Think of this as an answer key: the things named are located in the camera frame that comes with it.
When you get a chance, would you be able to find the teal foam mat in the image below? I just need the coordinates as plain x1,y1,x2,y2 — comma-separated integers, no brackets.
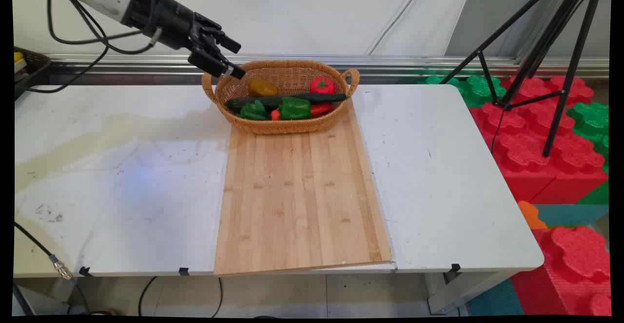
467,278,525,317

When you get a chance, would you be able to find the black tripod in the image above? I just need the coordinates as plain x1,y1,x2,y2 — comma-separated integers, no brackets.
439,0,605,158

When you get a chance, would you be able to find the dark wicker basket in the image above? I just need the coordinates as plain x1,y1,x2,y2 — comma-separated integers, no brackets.
14,46,52,100

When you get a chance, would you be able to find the aluminium wall rail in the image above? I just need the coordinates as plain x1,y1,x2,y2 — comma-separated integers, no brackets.
48,54,610,79

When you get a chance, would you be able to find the light wicker basket with handles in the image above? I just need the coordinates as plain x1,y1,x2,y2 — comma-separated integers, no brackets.
201,60,360,134

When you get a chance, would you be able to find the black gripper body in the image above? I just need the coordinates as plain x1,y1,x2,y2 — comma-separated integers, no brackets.
146,0,222,52

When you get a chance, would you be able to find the large green bell pepper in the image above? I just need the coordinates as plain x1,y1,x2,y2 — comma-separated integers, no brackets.
278,97,312,120

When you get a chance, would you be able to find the black cable with metal connector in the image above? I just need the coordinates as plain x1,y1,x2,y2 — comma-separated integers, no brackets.
14,222,74,281

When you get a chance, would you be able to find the red-orange toy pepper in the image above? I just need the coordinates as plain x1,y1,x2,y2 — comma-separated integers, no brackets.
270,102,333,121

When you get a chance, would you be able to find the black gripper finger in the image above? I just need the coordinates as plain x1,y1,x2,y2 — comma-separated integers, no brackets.
195,14,242,54
188,45,246,80

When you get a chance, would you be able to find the brown toy potato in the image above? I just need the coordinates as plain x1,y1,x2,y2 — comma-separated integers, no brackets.
249,78,279,98

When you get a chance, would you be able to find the teal foam block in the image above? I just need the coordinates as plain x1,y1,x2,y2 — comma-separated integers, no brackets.
534,204,610,227

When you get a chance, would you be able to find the white table leg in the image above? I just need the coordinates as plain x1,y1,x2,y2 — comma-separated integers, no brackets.
423,270,512,315

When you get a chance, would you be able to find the red bell pepper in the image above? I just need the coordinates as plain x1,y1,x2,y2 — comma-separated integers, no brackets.
310,76,336,95

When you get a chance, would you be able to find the bamboo cutting board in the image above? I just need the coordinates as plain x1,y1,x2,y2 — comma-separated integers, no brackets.
214,100,392,276

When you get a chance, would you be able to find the large red foam block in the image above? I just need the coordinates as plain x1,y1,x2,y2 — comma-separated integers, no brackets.
468,76,610,205

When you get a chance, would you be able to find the dark green toy cucumber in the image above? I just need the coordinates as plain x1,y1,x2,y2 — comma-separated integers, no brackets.
225,94,348,111

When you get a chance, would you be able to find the orange foam block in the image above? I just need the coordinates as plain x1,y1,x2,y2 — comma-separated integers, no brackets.
518,200,548,230

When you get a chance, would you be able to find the black cable under table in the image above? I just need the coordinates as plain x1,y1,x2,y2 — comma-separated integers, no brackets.
138,276,224,318

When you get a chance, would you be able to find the green foam block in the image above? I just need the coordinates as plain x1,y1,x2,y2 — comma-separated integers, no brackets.
418,75,507,108
565,101,610,173

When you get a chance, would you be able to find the small green bell pepper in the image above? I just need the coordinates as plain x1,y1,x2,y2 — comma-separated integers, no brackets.
239,100,268,121

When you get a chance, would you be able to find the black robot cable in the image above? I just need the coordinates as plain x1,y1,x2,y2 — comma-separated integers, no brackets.
47,0,143,46
22,0,164,94

